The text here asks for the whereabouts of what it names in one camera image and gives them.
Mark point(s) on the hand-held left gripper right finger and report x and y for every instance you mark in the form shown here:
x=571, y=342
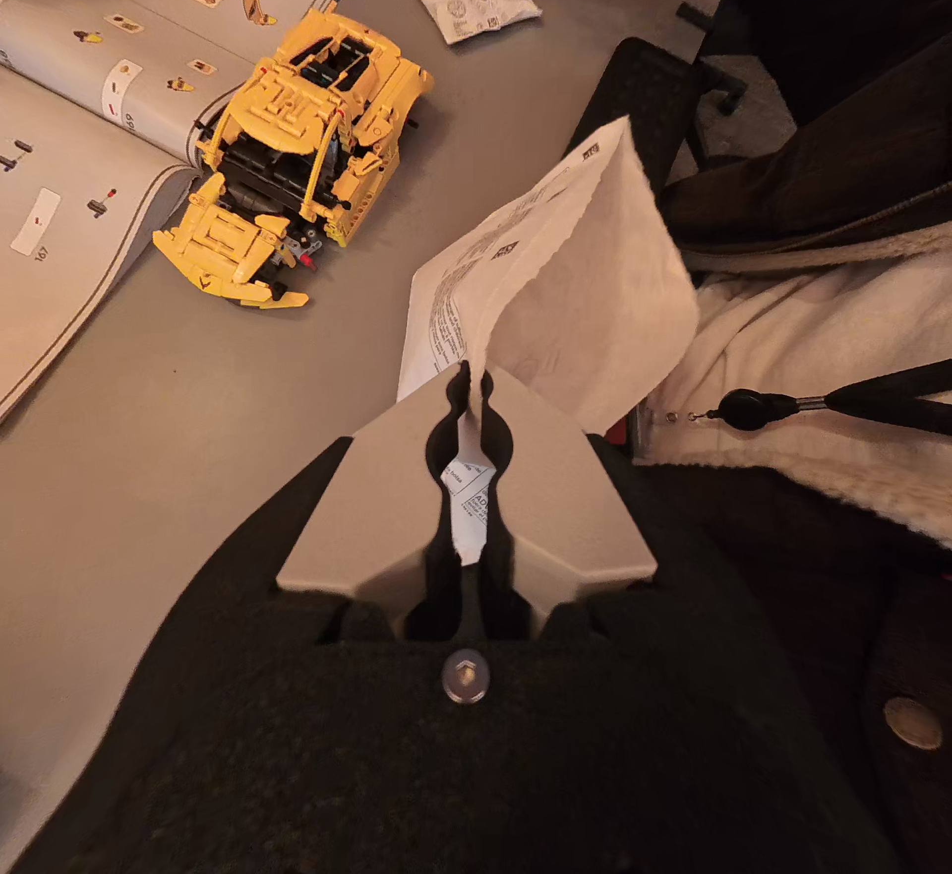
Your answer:
x=565, y=509

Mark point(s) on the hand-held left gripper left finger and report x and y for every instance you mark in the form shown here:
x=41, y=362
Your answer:
x=372, y=502

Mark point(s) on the large printed paper bag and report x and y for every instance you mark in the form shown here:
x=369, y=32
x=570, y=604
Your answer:
x=595, y=308

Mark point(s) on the yellow toy car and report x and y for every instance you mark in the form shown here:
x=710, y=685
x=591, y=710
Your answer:
x=297, y=145

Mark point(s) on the black office chair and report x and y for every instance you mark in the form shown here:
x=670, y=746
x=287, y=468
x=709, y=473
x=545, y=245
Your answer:
x=639, y=107

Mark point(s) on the instruction booklet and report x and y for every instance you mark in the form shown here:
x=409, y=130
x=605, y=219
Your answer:
x=74, y=107

